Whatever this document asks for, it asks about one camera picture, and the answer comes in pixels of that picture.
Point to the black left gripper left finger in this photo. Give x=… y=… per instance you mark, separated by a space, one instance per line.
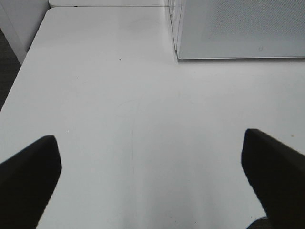
x=27 y=182

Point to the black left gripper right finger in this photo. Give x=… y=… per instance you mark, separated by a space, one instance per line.
x=276 y=173

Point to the white microwave oven body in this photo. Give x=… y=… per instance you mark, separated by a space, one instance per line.
x=176 y=8

